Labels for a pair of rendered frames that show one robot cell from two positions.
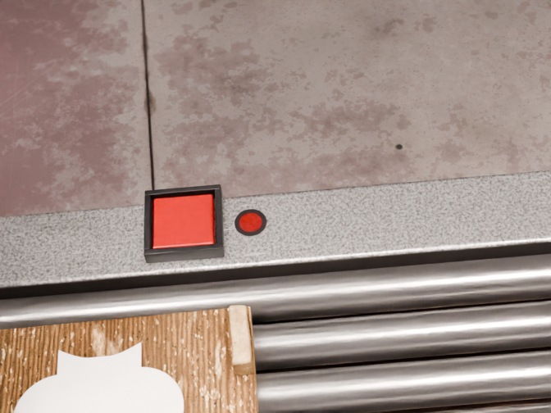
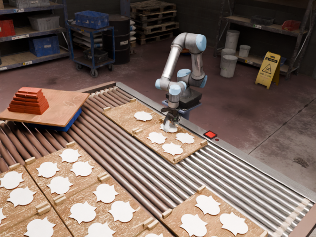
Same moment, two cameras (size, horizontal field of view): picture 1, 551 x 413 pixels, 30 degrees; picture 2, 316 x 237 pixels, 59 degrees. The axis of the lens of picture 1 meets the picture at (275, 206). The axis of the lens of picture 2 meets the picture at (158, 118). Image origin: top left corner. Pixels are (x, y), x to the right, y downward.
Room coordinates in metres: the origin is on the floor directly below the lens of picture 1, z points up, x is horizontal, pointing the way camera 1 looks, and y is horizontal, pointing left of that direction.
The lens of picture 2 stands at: (-0.95, -0.85, 2.10)
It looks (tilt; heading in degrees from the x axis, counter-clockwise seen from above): 31 degrees down; 45
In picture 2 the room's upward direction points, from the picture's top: 3 degrees clockwise
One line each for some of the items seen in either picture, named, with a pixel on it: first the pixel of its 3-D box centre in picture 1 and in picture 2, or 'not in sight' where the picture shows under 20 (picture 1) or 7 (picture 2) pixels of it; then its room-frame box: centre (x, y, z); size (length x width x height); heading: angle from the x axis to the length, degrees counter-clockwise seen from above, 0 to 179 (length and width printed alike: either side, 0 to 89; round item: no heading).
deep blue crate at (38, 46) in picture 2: not in sight; (43, 43); (1.35, 4.83, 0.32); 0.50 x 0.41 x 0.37; 178
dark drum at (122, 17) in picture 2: not in sight; (115, 39); (2.50, 3.91, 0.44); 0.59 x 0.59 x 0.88
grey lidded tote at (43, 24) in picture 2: not in sight; (44, 22); (1.42, 4.78, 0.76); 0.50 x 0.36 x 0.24; 7
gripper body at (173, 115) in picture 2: not in sight; (173, 113); (0.37, 0.31, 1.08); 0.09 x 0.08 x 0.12; 89
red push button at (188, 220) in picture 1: (184, 224); (210, 135); (0.57, 0.09, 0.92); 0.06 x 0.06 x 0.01; 88
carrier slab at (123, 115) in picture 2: not in sight; (134, 116); (0.30, 0.66, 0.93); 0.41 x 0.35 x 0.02; 88
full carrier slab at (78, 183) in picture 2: not in sight; (65, 169); (-0.43, 0.42, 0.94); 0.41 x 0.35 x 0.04; 88
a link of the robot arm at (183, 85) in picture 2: not in sight; (177, 87); (0.46, 0.36, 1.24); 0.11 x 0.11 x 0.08; 22
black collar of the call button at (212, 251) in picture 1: (184, 223); (210, 135); (0.57, 0.09, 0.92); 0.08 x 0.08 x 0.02; 88
